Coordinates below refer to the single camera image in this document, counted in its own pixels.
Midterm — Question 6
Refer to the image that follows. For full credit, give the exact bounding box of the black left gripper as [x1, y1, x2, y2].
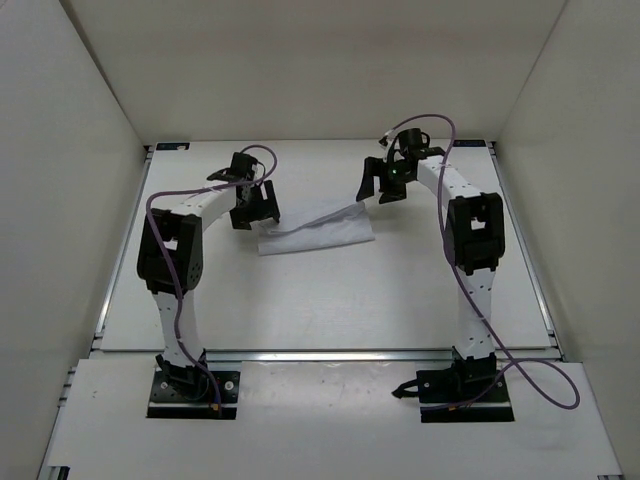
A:
[229, 180, 279, 231]

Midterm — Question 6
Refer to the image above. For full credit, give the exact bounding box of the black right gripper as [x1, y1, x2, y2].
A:
[357, 158, 414, 205]

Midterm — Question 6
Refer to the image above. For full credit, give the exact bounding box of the white skirt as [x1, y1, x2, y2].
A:
[257, 199, 375, 256]

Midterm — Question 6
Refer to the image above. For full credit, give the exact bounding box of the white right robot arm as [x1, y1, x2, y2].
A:
[356, 147, 506, 401]

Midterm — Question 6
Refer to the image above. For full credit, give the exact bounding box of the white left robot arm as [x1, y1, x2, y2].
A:
[136, 144, 281, 411]

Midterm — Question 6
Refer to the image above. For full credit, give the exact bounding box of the blue label right corner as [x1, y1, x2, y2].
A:
[454, 139, 486, 148]

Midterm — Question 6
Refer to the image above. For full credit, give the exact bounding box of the blue label corner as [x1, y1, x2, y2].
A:
[155, 142, 190, 151]
[454, 139, 486, 148]

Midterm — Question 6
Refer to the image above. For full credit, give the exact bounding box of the blue label left corner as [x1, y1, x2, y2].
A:
[155, 142, 190, 151]

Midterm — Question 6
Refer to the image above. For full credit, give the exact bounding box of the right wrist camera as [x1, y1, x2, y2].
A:
[378, 128, 431, 151]

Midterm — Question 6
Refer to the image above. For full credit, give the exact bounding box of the front aluminium rail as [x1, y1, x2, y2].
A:
[207, 349, 452, 363]

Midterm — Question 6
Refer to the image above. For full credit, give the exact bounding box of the aluminium table edge rail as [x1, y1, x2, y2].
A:
[488, 141, 567, 361]

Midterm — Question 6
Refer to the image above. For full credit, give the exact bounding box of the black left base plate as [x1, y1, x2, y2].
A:
[146, 366, 241, 420]

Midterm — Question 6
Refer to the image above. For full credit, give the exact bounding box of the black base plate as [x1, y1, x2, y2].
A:
[146, 366, 241, 420]
[391, 368, 515, 424]

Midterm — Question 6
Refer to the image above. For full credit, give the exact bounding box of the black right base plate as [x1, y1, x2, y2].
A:
[391, 368, 515, 424]

